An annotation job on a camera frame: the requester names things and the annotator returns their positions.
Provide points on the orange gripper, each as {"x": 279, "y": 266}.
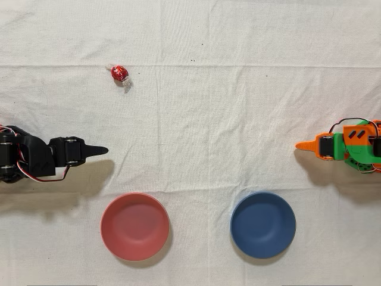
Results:
{"x": 325, "y": 146}

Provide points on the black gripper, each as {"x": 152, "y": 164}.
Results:
{"x": 72, "y": 151}

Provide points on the red candy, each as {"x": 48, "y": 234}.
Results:
{"x": 119, "y": 73}

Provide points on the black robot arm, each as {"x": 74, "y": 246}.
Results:
{"x": 29, "y": 155}

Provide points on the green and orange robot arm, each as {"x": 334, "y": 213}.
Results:
{"x": 358, "y": 149}

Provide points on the red bowl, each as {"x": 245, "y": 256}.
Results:
{"x": 135, "y": 228}

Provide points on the blue bowl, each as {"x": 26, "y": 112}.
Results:
{"x": 263, "y": 225}

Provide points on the white wrinkled tablecloth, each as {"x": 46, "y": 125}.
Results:
{"x": 196, "y": 119}

